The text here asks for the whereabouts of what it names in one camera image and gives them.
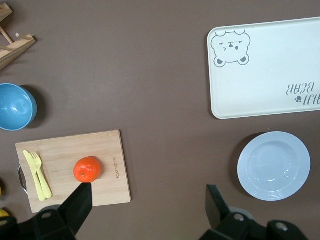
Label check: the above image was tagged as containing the wooden dish rack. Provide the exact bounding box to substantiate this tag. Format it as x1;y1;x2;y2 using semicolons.
0;0;37;72

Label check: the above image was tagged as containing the yellow plastic knife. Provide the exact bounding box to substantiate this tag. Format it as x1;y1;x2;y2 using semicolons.
23;149;47;202

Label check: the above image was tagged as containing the cream bear print tray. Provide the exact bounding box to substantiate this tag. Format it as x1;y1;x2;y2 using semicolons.
206;16;320;120

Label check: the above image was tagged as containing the orange mandarin fruit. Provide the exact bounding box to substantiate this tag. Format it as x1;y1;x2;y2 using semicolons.
73;155;103;184

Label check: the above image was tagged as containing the pale grey round plate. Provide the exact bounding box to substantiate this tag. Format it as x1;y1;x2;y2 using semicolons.
236;131;312;202

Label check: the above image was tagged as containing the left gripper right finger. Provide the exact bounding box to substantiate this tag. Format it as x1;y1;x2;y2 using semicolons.
205;184;230;230

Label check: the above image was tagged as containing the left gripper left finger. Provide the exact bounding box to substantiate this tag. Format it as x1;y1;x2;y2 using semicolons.
57;183;94;236

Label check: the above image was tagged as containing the blue bowl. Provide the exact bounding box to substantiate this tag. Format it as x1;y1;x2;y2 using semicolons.
0;83;38;132

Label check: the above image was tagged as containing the bamboo cutting board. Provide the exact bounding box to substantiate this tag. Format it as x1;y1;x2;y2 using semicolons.
14;129;132;214

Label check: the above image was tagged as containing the yellow plastic fork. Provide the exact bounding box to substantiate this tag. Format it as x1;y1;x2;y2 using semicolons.
29;151;53;200

